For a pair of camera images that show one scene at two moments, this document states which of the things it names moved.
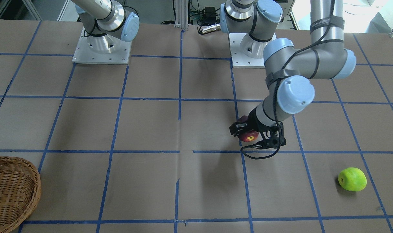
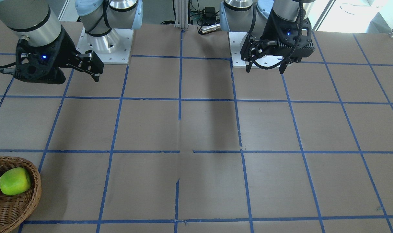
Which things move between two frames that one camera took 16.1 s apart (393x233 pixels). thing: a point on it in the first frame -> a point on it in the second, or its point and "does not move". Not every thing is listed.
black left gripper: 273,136 -> 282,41
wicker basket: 15,189 does not move
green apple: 352,179 -> 15,181
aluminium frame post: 181,13 does not move
